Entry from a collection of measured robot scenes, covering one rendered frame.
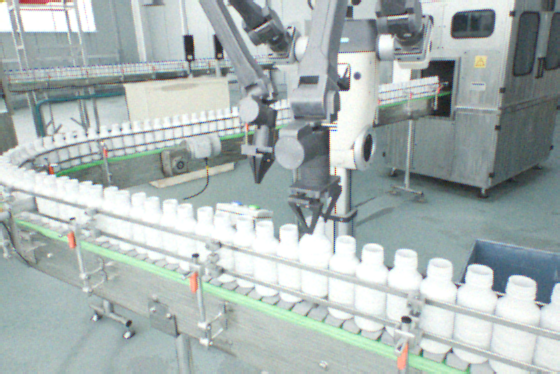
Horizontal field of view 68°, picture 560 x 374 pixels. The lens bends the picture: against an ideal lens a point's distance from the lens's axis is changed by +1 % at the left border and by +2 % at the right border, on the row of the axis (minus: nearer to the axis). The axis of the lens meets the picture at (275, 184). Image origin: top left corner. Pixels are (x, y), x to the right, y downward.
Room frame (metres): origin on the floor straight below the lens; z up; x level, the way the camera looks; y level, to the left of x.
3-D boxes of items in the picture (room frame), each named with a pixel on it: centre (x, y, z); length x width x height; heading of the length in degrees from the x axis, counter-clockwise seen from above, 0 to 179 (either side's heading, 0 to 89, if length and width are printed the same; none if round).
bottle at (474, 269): (0.60, -0.33, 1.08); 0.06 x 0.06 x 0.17
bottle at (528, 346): (0.56, -0.37, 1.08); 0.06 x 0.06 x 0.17
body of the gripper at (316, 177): (0.76, -0.08, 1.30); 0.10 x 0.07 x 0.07; 147
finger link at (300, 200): (0.74, -0.07, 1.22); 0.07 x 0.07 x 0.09; 57
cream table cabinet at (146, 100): (5.21, 1.14, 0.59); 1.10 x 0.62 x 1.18; 129
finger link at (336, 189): (0.77, -0.09, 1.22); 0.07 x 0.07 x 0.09; 57
